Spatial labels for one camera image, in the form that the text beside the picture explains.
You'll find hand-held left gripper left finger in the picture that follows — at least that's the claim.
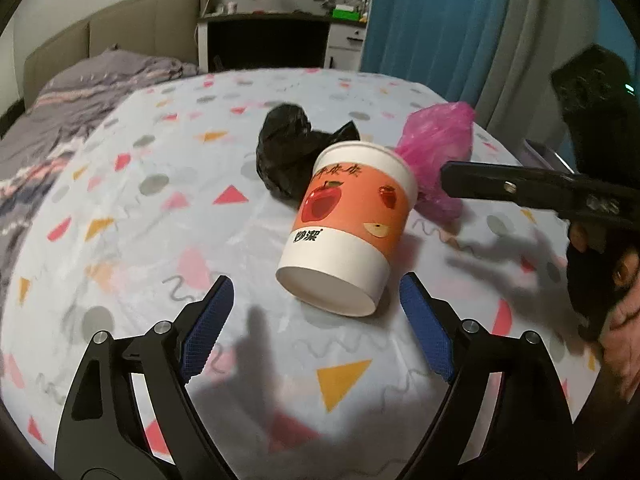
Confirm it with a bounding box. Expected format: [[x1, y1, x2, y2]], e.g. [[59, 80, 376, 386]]
[[54, 275, 236, 480]]

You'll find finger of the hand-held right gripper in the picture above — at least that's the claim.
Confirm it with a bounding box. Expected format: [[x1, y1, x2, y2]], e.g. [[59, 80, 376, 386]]
[[440, 160, 577, 211]]

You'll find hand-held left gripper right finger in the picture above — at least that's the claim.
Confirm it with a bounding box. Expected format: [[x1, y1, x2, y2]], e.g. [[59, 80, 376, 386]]
[[399, 272, 577, 480]]

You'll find grey bin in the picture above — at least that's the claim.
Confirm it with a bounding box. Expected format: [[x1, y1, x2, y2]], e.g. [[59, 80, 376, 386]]
[[520, 138, 577, 174]]

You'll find pink plastic bag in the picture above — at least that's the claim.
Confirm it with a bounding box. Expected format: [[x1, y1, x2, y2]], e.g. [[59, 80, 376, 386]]
[[395, 101, 477, 222]]

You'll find orange and white paper cup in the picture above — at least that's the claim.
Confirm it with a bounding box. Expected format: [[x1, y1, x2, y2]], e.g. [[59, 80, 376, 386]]
[[276, 141, 419, 318]]

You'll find person's right hand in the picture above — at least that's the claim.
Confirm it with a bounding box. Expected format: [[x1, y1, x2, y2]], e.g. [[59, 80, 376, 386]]
[[567, 222, 640, 391]]

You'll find printed tablecloth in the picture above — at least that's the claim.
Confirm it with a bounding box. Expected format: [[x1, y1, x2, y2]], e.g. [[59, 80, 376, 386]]
[[0, 67, 607, 480]]

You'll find grey curtain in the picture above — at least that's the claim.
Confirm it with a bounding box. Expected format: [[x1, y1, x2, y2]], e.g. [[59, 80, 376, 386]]
[[450, 0, 603, 142]]

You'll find blue curtain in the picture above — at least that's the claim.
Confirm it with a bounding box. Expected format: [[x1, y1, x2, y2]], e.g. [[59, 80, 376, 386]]
[[360, 0, 522, 112]]

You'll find black plastic bag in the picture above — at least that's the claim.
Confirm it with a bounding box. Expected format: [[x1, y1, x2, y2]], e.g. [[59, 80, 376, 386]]
[[256, 103, 362, 202]]

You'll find white desk with dark top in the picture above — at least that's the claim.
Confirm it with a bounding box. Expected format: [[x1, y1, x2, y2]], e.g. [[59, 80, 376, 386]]
[[196, 9, 372, 74]]

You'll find grey striped duvet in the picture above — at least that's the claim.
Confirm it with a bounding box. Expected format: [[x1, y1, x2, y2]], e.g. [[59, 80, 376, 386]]
[[0, 50, 202, 241]]

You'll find beige bed headboard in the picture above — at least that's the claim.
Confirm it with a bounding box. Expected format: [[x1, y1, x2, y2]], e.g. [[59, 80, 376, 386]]
[[23, 0, 214, 107]]

